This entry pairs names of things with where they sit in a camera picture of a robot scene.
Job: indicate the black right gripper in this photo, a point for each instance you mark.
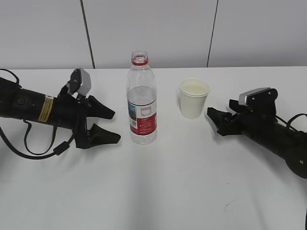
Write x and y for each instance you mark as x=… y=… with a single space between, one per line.
x=247 y=119

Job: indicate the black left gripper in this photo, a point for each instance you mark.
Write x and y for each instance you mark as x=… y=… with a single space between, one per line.
x=71 y=113

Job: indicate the white paper cup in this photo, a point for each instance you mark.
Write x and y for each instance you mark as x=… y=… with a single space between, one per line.
x=193 y=95

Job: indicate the clear plastic water bottle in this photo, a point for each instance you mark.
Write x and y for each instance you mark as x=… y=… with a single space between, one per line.
x=142 y=99

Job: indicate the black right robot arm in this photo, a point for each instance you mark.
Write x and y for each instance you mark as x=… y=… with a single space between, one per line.
x=288 y=144

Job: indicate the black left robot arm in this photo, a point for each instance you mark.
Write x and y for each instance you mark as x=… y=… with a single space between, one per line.
x=23 y=104

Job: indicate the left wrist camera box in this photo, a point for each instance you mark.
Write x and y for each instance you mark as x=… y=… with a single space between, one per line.
x=79 y=82

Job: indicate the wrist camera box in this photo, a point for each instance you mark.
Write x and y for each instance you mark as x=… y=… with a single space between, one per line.
x=79 y=82
x=261 y=100

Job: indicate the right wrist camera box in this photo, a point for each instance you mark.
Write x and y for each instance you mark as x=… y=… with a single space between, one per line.
x=261 y=100

